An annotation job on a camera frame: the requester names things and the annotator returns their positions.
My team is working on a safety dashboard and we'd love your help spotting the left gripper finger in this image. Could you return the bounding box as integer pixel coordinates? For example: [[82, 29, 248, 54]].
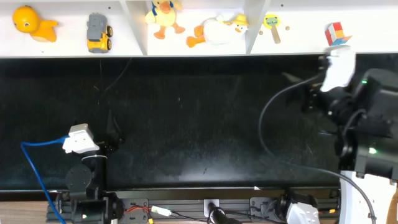
[[105, 109, 124, 150]]

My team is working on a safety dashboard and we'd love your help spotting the many-coloured puzzle cube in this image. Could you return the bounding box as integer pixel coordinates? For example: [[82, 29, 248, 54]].
[[324, 21, 353, 47]]

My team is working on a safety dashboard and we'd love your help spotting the white shelf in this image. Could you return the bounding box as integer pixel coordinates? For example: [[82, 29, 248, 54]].
[[0, 0, 398, 59]]

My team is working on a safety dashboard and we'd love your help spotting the grey and yellow toy truck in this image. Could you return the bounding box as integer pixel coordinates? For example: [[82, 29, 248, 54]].
[[86, 12, 114, 54]]

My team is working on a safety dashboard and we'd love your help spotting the yellow rubber duck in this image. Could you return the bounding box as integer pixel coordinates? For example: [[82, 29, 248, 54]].
[[12, 5, 59, 43]]

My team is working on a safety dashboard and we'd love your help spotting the white plush duck yellow hat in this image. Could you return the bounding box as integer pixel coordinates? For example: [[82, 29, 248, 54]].
[[185, 12, 249, 49]]

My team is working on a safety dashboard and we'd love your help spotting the yellow rattle drum toy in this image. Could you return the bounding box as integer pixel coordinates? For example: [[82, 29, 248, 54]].
[[258, 13, 291, 45]]

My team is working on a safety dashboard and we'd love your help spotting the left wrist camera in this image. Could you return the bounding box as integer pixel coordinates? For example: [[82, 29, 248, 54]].
[[62, 123, 100, 154]]

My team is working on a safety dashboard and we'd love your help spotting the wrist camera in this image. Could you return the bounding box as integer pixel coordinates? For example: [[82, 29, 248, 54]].
[[320, 45, 357, 93], [62, 123, 100, 154]]

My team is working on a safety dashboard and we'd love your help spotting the blue cable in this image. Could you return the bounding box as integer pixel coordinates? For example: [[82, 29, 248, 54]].
[[21, 136, 70, 224]]

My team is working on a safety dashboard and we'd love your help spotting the mounting rail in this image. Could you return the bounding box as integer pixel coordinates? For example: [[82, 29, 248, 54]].
[[46, 186, 341, 224]]

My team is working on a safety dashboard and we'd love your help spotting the black cable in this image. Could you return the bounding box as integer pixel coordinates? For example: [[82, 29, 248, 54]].
[[257, 73, 377, 224]]

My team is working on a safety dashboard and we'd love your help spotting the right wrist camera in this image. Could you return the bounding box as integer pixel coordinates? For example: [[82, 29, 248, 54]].
[[320, 45, 357, 93]]

